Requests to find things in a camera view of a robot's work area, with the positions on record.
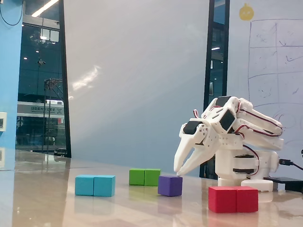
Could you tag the whiteboard with pen sketches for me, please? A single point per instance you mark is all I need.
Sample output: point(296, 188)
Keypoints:
point(265, 71)

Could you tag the green long block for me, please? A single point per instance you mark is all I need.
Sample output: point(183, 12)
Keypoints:
point(142, 177)

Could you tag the yellow round sticker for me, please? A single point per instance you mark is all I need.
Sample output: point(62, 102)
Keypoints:
point(246, 13)

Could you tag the white wall switch box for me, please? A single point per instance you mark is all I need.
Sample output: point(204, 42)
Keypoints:
point(2, 121)

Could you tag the light blue long block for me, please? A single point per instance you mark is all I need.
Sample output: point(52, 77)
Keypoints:
point(94, 186)

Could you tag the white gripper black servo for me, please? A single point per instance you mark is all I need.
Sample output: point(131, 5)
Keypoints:
point(205, 137)

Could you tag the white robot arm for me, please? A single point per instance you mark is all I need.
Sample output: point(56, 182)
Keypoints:
point(227, 160)

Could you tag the black window frame post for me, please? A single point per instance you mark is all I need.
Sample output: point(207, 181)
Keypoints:
point(64, 71)
point(208, 71)

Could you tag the small purple-blue cube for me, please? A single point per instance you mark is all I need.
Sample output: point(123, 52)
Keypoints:
point(170, 186)

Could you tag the red long block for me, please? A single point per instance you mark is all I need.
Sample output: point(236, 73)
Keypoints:
point(232, 199)

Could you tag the flat black box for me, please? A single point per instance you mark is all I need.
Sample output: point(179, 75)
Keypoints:
point(288, 183)

